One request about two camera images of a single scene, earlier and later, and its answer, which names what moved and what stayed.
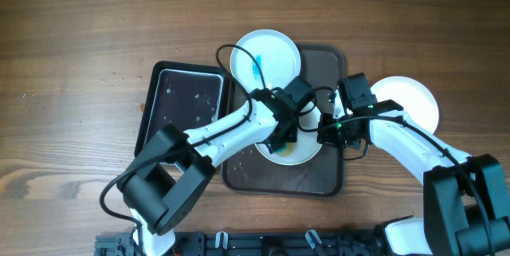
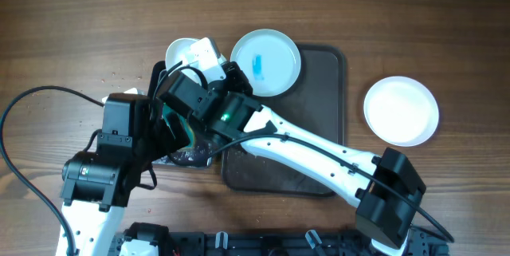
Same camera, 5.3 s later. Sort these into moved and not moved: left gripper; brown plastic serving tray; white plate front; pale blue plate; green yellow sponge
Moved: left gripper; green yellow sponge
Not moved: brown plastic serving tray; pale blue plate; white plate front
